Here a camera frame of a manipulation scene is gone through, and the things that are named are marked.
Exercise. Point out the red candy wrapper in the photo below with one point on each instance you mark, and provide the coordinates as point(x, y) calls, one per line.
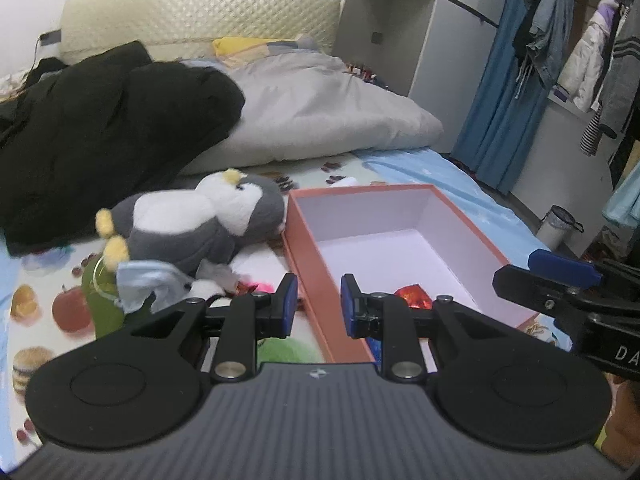
point(415, 296)

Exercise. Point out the grey cabinet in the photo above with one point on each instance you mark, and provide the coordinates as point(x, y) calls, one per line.
point(388, 36)

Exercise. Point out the hanging denim clothes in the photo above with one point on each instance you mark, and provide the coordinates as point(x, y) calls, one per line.
point(539, 43)

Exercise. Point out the grey duvet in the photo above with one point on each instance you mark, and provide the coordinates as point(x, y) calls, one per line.
point(301, 103)

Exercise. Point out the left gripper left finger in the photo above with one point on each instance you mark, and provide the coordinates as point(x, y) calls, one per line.
point(135, 385)

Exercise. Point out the orange cardboard box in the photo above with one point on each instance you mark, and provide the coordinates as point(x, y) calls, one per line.
point(387, 237)

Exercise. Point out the quilted beige headboard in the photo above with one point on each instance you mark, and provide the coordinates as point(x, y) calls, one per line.
point(171, 29)

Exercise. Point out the grey striped sweater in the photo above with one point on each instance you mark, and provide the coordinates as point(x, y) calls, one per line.
point(620, 86)

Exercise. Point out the green pouch with gold print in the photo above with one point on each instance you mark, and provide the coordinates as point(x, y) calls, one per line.
point(101, 294)

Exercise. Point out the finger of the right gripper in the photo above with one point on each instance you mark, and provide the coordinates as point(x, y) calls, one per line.
point(545, 281)

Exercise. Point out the blue curtain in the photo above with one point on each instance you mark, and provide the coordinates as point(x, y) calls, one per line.
point(499, 131)

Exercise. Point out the grey white penguin plush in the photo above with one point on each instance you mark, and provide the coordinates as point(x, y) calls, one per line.
point(226, 211)

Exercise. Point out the white puffer jacket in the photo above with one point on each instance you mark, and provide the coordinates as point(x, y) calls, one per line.
point(583, 68)

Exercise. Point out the person's right hand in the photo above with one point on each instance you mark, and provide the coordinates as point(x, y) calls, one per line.
point(621, 443)

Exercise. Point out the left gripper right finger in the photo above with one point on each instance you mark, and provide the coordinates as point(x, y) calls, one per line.
point(493, 382)

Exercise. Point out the yellow pillow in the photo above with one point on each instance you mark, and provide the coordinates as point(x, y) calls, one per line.
point(226, 46)

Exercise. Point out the black jacket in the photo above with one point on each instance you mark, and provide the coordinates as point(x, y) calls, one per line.
point(115, 124)

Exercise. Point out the light blue cloth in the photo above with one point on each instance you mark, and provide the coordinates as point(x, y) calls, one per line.
point(138, 280)

